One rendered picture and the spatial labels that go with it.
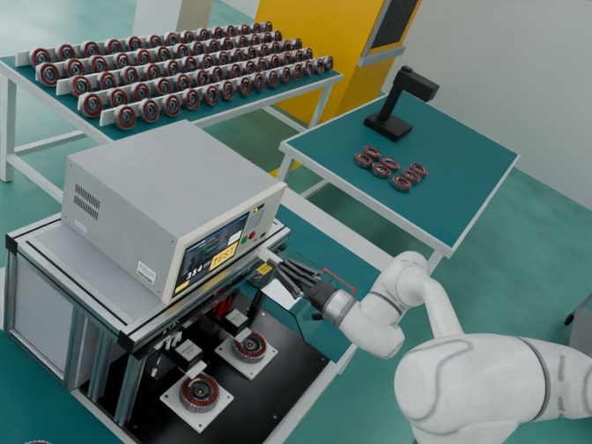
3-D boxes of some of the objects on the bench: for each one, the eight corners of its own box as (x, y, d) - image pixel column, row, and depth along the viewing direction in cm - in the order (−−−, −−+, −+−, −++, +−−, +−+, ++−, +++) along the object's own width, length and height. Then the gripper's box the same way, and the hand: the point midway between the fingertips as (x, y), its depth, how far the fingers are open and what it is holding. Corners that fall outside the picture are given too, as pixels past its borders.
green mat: (399, 284, 231) (399, 284, 231) (336, 364, 183) (336, 363, 183) (233, 172, 256) (233, 171, 256) (139, 216, 208) (139, 216, 208)
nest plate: (233, 399, 156) (233, 396, 155) (199, 433, 144) (200, 431, 144) (195, 367, 160) (196, 365, 159) (159, 398, 148) (159, 395, 148)
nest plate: (277, 353, 175) (278, 351, 174) (251, 381, 163) (252, 378, 163) (242, 326, 179) (243, 324, 178) (214, 351, 167) (215, 348, 167)
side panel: (78, 386, 146) (92, 307, 128) (70, 392, 143) (81, 313, 125) (12, 325, 153) (16, 242, 135) (3, 330, 151) (4, 247, 133)
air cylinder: (175, 366, 158) (179, 354, 155) (157, 381, 153) (160, 369, 149) (163, 355, 160) (166, 344, 157) (144, 369, 154) (148, 358, 151)
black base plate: (328, 363, 182) (330, 359, 181) (209, 510, 132) (210, 506, 131) (224, 284, 195) (225, 280, 193) (78, 390, 145) (79, 386, 143)
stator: (225, 400, 154) (228, 392, 152) (196, 422, 145) (199, 414, 143) (199, 373, 158) (202, 366, 156) (170, 393, 149) (173, 385, 147)
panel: (227, 279, 194) (250, 216, 177) (77, 388, 143) (88, 314, 126) (225, 277, 195) (247, 214, 178) (73, 386, 143) (85, 311, 126)
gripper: (313, 323, 138) (242, 270, 144) (336, 299, 148) (269, 251, 154) (323, 303, 133) (249, 250, 140) (346, 280, 144) (277, 232, 150)
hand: (270, 258), depth 146 cm, fingers closed
